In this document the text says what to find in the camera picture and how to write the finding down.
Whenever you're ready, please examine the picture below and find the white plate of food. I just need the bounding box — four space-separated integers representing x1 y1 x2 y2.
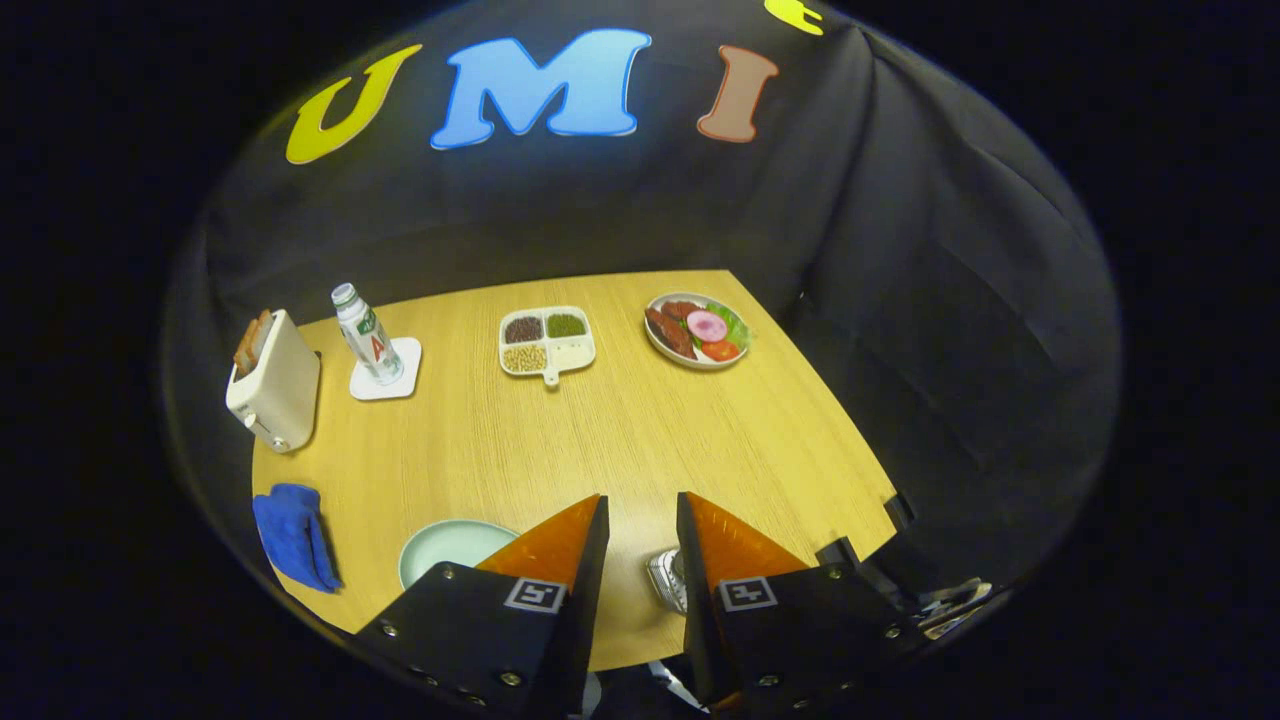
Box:
643 291 753 372

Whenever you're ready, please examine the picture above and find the white divided bean tray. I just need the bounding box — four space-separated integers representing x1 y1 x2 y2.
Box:
498 305 598 387

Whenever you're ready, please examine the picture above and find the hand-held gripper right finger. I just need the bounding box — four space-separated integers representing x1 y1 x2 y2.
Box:
676 491 926 716

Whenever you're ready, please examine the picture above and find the blue folded cloth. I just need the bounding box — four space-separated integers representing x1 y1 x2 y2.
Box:
252 484 343 594

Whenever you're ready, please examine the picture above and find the white toaster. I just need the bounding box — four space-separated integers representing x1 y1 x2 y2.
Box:
226 309 322 454

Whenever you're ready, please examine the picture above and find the silver wire cutlery rack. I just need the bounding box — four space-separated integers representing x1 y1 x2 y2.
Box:
646 547 689 615

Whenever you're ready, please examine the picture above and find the clear plastic water bottle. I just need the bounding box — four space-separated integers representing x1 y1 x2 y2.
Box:
332 283 405 387

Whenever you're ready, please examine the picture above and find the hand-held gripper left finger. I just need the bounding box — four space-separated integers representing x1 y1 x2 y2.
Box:
355 493 611 720

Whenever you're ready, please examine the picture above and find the pale green round plate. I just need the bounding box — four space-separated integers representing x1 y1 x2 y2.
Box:
398 519 521 591

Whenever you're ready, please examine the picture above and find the white square coaster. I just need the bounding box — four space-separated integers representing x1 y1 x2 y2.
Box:
349 337 423 402

